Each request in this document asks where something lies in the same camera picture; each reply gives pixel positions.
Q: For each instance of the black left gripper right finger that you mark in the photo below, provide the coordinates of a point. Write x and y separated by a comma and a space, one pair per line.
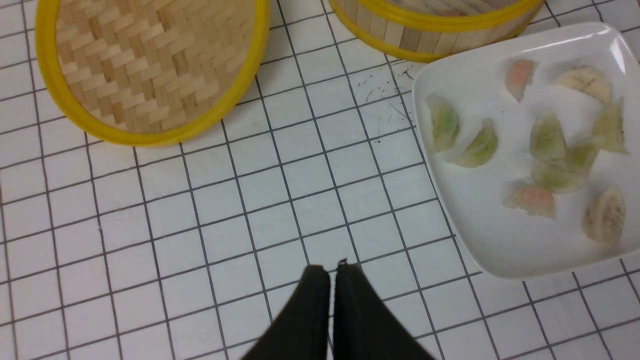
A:
363, 327

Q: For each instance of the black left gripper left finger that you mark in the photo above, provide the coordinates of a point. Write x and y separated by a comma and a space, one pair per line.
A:
301, 330

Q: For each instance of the white square plate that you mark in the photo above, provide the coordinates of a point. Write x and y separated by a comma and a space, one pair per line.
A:
507, 243

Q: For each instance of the white grid tablecloth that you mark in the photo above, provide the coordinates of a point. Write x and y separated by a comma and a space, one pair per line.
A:
190, 251

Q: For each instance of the green dumpling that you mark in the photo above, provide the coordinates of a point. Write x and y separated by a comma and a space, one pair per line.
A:
445, 125
556, 178
547, 142
481, 149
609, 127
580, 156

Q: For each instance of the pink dumpling lower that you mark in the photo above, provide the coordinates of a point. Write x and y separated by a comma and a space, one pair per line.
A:
535, 200

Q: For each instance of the pink dumpling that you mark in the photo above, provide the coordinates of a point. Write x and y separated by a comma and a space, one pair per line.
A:
519, 76
535, 200

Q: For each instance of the green dumpling far left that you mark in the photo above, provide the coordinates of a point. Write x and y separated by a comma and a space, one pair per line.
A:
445, 125

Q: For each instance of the green dumpling lower left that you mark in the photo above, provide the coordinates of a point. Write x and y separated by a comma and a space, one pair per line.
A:
556, 178

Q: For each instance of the green dumpling centre upper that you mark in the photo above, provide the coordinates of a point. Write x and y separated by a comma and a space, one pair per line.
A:
547, 142

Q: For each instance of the white dumpling lower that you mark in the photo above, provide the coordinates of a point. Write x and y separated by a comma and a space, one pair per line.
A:
605, 216

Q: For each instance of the white dumpling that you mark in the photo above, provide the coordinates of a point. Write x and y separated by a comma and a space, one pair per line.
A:
587, 80
605, 216

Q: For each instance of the green dumpling centre lower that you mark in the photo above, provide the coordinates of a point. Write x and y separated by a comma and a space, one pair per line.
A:
580, 156

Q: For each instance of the pink dumpling upper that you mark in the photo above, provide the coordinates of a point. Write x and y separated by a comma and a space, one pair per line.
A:
519, 76

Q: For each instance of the bamboo steamer lid yellow rim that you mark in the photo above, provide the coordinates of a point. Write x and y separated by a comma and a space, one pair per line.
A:
146, 73

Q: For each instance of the bamboo steamer basket yellow rim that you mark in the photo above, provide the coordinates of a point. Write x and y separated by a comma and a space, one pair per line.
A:
427, 30

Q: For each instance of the green dumpling right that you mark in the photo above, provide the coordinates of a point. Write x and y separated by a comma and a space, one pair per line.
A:
609, 127

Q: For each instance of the white dumpling upper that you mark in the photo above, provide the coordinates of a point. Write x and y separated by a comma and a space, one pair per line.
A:
587, 80

